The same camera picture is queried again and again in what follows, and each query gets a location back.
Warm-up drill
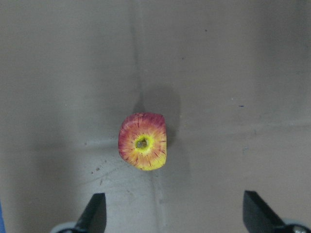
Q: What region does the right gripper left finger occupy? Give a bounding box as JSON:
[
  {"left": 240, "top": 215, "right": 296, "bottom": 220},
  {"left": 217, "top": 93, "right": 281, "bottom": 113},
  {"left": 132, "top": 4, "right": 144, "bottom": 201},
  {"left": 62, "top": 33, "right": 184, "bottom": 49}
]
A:
[{"left": 73, "top": 193, "right": 106, "bottom": 233}]

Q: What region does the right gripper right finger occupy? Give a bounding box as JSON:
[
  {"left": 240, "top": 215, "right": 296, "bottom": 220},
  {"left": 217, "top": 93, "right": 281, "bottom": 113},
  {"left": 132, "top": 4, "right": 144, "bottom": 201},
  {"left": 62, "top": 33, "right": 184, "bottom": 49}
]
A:
[{"left": 242, "top": 190, "right": 287, "bottom": 233}]

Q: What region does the red yellow apple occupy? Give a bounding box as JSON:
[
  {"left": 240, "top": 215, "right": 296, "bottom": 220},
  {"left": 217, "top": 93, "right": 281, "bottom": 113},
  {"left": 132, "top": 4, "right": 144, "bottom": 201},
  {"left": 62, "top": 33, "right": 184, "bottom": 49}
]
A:
[{"left": 118, "top": 112, "right": 167, "bottom": 171}]

